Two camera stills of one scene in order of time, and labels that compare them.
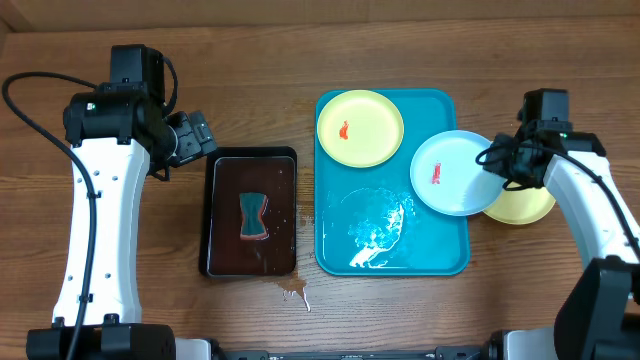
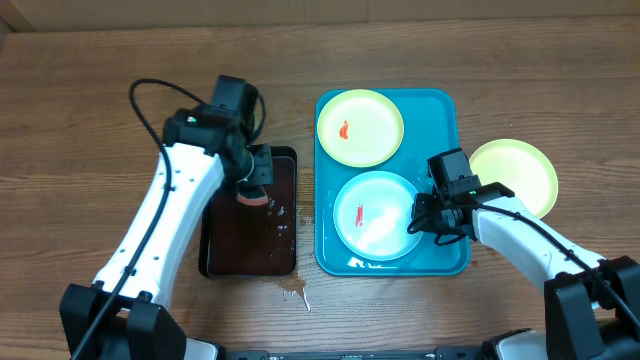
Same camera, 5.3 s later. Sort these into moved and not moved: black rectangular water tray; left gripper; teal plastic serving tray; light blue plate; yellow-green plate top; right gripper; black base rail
Moved: right gripper; left gripper; light blue plate
Not moved: teal plastic serving tray; yellow-green plate top; black rectangular water tray; black base rail
